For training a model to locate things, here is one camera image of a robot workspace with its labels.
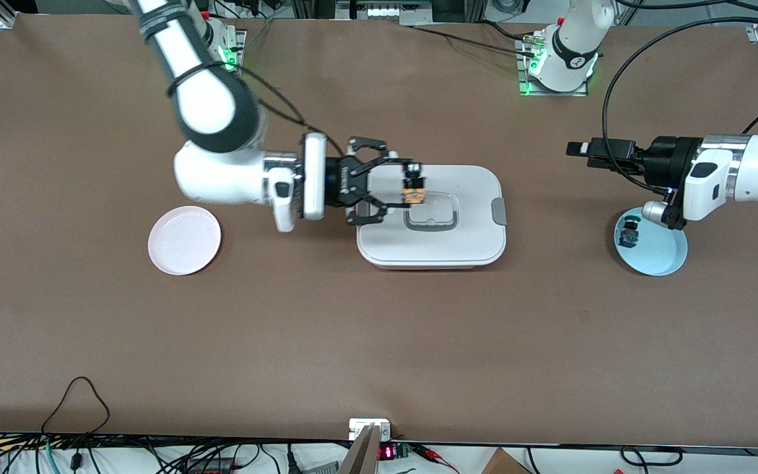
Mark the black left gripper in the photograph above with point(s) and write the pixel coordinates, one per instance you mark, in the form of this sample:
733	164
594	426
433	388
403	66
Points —
670	158

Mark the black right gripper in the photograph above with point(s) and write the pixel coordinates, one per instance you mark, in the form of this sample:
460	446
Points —
347	182

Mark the orange black switch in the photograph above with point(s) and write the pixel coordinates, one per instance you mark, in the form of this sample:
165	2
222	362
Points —
414	192

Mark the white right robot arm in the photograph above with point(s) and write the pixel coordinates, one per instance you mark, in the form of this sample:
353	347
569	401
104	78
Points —
221	178

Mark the white lunch box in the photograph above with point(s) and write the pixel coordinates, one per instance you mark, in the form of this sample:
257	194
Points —
471	243

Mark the brown cardboard box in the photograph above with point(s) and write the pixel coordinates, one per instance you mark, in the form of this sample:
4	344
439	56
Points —
504	464

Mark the light blue round plate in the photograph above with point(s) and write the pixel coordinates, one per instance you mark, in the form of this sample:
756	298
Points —
662	253

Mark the pink round plate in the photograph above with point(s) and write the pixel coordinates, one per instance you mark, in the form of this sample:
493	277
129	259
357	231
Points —
185	240

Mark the small white device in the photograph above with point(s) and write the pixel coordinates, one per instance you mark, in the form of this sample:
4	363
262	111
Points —
359	426

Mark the red digit display board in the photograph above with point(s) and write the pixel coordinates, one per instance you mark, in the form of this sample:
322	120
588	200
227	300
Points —
389	452

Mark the aluminium profile bar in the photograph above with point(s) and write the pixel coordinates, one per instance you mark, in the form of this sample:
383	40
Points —
362	454

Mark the grey power adapter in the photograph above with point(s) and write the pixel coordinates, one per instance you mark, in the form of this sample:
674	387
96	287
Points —
320	469

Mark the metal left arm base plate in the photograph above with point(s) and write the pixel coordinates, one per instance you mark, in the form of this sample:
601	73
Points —
550	93

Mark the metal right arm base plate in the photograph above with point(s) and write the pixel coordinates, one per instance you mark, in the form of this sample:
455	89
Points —
241	39

